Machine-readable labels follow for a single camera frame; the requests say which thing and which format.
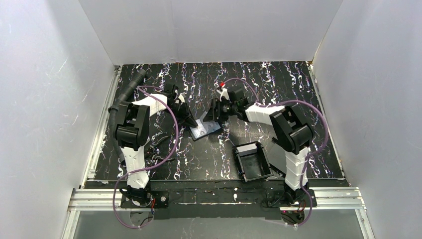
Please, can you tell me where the black plastic tray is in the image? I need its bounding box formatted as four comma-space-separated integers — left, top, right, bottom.
232, 141, 273, 182

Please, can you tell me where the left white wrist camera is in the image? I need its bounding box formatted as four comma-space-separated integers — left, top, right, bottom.
177, 94, 185, 103

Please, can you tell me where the white credit card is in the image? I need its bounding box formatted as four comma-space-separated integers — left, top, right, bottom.
195, 119, 206, 134

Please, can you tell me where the black corrugated hose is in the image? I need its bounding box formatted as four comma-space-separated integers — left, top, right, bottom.
107, 69, 148, 166

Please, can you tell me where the aluminium frame rail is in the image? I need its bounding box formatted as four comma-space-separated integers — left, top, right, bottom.
62, 181, 374, 239

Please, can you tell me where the black tray lid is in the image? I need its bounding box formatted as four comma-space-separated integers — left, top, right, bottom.
266, 142, 286, 178

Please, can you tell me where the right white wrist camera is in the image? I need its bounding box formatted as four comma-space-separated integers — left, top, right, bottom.
216, 82, 229, 101

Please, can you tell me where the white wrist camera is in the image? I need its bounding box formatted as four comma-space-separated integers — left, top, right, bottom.
177, 94, 185, 103
216, 82, 229, 101

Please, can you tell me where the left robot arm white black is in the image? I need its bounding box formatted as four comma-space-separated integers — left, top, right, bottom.
109, 84, 198, 200

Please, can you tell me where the black pliers tool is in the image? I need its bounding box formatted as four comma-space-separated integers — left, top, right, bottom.
144, 135, 170, 163

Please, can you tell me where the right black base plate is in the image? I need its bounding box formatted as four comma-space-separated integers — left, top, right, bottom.
262, 188, 317, 211

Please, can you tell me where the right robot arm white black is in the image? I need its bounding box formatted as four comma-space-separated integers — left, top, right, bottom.
204, 87, 315, 203

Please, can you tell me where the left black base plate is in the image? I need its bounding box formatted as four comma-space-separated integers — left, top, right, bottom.
120, 190, 169, 209

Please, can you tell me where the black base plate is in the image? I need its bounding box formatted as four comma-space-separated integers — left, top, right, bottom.
262, 188, 317, 211
120, 190, 169, 209

